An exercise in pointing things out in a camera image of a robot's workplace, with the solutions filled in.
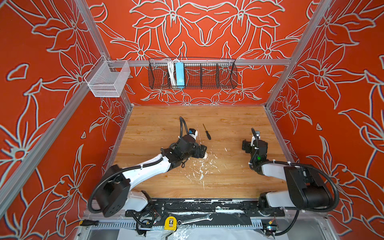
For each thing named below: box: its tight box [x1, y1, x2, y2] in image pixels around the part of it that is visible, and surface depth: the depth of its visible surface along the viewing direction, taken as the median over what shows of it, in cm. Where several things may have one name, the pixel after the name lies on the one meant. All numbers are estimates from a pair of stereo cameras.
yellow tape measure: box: [164, 216, 178, 231], surface depth 70 cm
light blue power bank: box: [175, 62, 185, 88], surface depth 91 cm
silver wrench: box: [177, 214, 213, 226], surface depth 71 cm
